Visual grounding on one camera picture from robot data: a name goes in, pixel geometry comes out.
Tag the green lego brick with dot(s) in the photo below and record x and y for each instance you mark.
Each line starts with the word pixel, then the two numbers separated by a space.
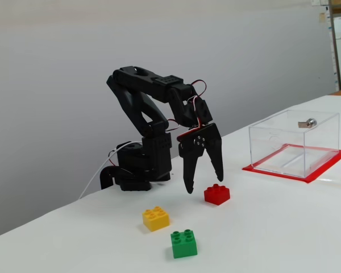
pixel 184 246

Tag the red lego brick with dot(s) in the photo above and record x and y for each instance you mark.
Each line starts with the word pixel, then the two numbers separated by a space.
pixel 216 196

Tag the silver metal box lock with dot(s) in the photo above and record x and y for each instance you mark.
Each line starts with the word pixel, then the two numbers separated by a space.
pixel 311 123

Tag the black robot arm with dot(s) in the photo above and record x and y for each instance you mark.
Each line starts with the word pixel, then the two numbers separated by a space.
pixel 136 99

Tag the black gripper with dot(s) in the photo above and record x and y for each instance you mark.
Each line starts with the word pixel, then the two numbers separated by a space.
pixel 207 136

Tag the transparent plastic box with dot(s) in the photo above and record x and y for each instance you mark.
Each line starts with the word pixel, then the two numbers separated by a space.
pixel 275 133

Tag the yellow lego brick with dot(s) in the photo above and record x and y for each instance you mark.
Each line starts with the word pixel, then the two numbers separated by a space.
pixel 156 220

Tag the black table clamp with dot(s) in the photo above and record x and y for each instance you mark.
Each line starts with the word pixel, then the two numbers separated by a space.
pixel 106 176

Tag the grey metal shelf post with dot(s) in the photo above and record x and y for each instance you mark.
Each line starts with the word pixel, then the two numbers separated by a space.
pixel 336 45

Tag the tan sticky note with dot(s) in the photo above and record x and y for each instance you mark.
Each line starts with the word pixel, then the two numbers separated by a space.
pixel 322 17

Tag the red tape frame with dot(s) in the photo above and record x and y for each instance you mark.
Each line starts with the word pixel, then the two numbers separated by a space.
pixel 272 173

